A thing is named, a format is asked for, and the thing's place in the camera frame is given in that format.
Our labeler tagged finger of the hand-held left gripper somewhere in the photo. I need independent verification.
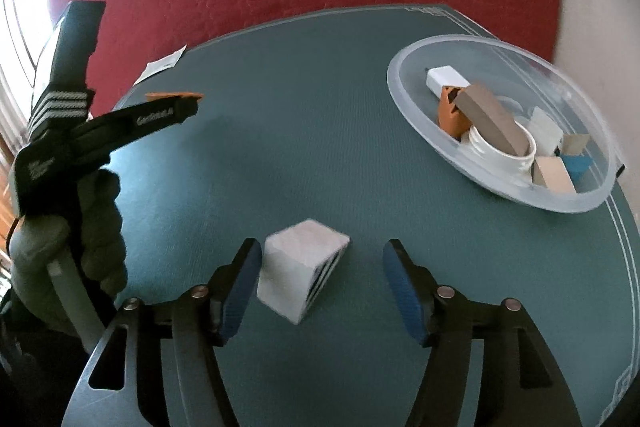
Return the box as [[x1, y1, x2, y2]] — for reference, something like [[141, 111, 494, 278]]
[[75, 95, 206, 158]]

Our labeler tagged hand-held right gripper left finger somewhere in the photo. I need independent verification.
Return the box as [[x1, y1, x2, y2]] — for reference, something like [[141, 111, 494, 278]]
[[62, 238, 263, 427]]

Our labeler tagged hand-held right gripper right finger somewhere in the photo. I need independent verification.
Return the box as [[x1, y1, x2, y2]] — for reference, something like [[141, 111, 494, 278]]
[[382, 239, 583, 427]]

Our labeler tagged orange striped wedge block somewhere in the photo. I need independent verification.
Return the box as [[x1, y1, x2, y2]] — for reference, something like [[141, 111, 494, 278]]
[[145, 91, 205, 104]]

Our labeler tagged white striped cube block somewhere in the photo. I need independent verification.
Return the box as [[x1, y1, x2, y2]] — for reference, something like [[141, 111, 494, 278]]
[[256, 219, 351, 326]]

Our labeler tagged white round jar lid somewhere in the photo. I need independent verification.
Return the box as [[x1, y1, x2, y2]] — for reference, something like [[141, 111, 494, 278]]
[[460, 127, 537, 188]]

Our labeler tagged orange striped triangle block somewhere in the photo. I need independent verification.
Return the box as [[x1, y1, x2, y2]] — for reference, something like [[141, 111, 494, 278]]
[[438, 86, 473, 138]]

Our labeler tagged beige wooden wedge block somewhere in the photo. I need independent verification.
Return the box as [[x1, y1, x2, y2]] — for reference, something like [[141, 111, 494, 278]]
[[531, 156, 577, 194], [560, 133, 592, 158]]

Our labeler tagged brown wooden rectangular block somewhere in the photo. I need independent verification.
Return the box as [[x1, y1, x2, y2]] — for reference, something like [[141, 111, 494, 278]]
[[452, 83, 530, 156]]

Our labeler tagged blue triangle block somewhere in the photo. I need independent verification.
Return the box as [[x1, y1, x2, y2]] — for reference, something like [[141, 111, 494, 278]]
[[560, 154, 593, 185]]

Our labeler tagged white striped wedge block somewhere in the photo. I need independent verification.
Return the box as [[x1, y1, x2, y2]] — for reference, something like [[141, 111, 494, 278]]
[[527, 107, 566, 155]]

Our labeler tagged white plug charger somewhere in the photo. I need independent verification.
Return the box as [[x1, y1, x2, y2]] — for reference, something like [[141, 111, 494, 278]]
[[426, 66, 473, 95]]

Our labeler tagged clear plastic bowl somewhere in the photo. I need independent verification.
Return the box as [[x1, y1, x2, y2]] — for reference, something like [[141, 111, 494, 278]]
[[386, 34, 618, 214]]

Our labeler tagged person's left hand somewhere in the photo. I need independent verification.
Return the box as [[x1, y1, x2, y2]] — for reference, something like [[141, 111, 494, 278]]
[[7, 167, 128, 338]]

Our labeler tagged patterned curtain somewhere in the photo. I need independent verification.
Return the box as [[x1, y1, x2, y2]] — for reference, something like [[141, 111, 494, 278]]
[[0, 0, 46, 148]]

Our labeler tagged white paper leaflet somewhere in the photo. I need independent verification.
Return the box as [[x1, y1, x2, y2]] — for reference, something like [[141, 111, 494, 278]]
[[132, 47, 188, 85]]

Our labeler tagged green table mat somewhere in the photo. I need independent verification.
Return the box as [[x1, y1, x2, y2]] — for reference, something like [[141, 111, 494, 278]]
[[107, 3, 640, 427]]

